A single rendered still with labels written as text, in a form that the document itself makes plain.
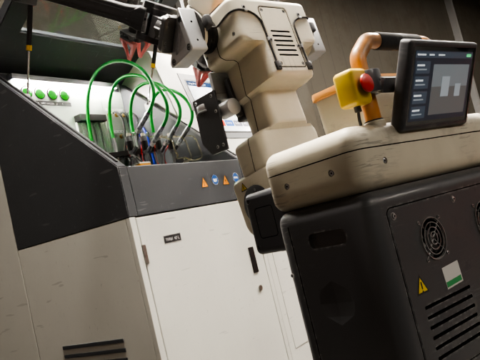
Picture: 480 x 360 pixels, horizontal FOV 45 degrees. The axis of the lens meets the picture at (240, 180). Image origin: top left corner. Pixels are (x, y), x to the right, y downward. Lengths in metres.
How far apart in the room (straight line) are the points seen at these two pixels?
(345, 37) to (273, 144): 4.85
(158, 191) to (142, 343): 0.48
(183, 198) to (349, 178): 1.03
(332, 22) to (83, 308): 4.71
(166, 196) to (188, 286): 0.30
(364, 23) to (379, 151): 5.55
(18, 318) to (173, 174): 0.79
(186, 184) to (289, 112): 0.64
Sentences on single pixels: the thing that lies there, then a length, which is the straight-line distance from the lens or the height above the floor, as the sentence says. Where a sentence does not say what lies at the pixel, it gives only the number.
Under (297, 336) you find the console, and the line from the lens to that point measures 2.45.
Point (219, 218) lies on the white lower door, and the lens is 2.14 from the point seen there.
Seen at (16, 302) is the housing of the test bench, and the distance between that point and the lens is 2.30.
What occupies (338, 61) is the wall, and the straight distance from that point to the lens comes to 6.03.
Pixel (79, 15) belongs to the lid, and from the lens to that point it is 2.41.
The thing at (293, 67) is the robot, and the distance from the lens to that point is 1.50.
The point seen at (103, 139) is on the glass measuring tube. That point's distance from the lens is 2.54.
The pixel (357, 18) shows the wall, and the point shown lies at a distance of 6.55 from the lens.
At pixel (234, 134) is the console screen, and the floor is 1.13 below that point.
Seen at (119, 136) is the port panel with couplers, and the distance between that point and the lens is 2.64.
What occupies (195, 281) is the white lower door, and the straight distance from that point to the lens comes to 1.97.
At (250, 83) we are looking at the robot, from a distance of 1.50.
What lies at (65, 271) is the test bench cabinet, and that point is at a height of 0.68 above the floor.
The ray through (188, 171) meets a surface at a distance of 2.06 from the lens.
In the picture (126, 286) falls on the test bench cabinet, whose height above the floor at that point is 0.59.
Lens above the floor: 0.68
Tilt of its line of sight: 5 degrees up
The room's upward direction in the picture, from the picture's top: 14 degrees counter-clockwise
